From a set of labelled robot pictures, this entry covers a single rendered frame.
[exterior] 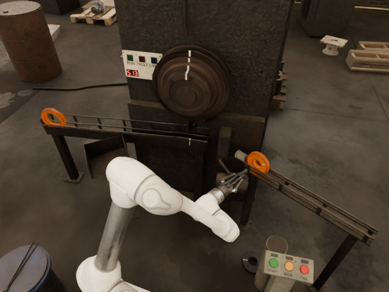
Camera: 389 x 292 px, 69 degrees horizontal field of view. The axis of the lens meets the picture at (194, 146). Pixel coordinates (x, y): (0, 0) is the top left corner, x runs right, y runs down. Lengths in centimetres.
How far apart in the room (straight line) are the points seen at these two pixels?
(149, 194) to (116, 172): 18
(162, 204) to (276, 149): 216
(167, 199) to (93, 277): 59
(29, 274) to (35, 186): 118
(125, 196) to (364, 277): 185
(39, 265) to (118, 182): 93
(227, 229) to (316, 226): 119
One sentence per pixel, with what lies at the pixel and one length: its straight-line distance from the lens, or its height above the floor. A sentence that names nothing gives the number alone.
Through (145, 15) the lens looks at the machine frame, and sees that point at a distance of 181.
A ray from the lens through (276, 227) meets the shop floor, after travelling 245.
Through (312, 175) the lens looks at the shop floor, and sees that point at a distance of 292.
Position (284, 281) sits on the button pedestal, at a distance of 170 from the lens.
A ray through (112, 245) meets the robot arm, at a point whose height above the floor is 86.
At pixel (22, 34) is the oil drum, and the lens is 424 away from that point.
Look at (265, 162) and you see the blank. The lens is 180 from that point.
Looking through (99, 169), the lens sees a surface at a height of 59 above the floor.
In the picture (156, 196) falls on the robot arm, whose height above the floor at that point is 121.
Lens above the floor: 201
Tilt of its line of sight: 42 degrees down
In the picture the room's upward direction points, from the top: 1 degrees clockwise
